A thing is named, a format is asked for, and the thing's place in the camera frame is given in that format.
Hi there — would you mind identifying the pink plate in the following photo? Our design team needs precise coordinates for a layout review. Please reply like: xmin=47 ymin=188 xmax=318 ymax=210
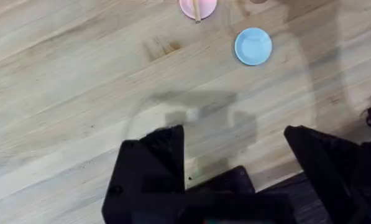
xmin=179 ymin=0 xmax=218 ymax=21

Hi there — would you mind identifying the wooden utensil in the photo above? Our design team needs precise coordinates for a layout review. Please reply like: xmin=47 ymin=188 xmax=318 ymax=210
xmin=192 ymin=0 xmax=202 ymax=24

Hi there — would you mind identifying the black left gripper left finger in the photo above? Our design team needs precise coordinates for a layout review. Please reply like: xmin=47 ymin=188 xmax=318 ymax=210
xmin=101 ymin=124 xmax=186 ymax=224

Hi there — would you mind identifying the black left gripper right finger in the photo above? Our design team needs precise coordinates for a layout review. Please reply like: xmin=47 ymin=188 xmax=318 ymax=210
xmin=283 ymin=125 xmax=371 ymax=224

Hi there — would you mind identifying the blue plate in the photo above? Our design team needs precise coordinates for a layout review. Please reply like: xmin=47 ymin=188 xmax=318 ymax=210
xmin=234 ymin=27 xmax=273 ymax=67

